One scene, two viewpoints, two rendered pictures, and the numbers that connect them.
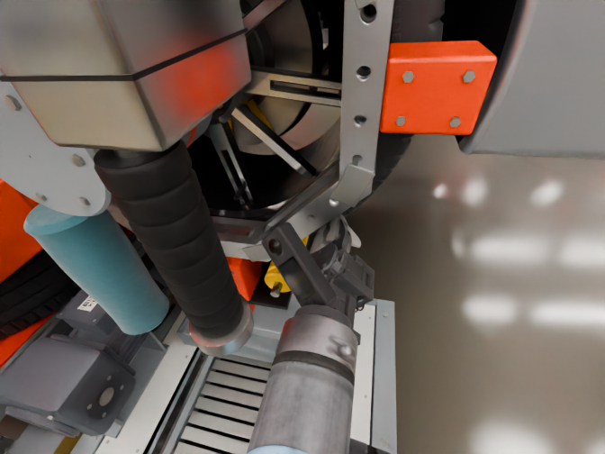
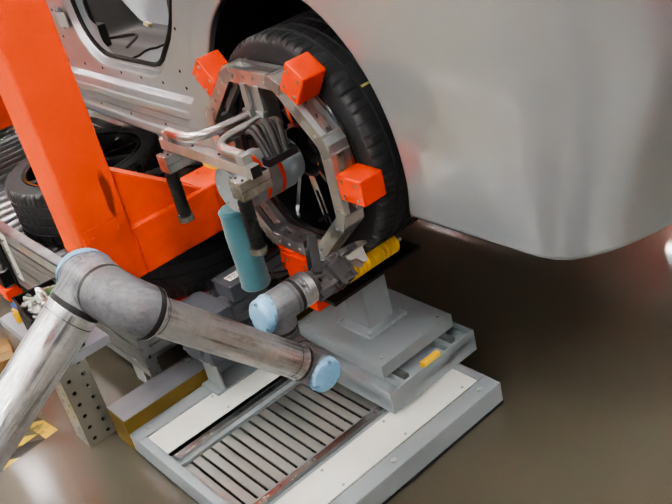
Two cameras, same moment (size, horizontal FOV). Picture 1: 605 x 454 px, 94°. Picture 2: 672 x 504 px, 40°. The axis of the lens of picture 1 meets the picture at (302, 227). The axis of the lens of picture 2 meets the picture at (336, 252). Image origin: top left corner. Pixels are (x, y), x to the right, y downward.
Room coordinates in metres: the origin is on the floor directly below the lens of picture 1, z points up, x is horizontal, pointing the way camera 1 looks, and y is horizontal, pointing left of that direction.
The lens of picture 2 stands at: (-1.29, -1.34, 1.81)
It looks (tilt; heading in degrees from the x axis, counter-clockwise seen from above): 29 degrees down; 40
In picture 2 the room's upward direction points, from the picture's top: 14 degrees counter-clockwise
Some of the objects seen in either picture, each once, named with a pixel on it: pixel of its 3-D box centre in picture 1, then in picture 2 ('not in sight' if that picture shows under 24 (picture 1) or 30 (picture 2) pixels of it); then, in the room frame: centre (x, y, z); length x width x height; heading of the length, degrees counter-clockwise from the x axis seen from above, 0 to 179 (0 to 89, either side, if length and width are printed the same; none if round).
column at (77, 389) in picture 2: not in sight; (74, 383); (-0.01, 0.91, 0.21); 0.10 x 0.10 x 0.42; 74
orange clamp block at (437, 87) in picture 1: (428, 87); (360, 185); (0.30, -0.14, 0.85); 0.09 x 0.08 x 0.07; 74
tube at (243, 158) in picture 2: not in sight; (248, 124); (0.24, 0.10, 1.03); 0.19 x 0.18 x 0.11; 164
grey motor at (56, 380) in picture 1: (127, 340); (246, 322); (0.38, 0.49, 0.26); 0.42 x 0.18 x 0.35; 164
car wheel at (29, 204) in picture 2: not in sight; (91, 182); (0.90, 1.69, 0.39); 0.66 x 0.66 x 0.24
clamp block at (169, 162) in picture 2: not in sight; (176, 157); (0.23, 0.38, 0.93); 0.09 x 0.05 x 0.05; 164
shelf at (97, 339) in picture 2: not in sight; (52, 329); (-0.02, 0.88, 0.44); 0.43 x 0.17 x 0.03; 74
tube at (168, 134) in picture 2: not in sight; (204, 112); (0.29, 0.29, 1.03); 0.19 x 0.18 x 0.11; 164
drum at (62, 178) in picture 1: (119, 109); (260, 173); (0.32, 0.18, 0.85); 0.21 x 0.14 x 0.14; 164
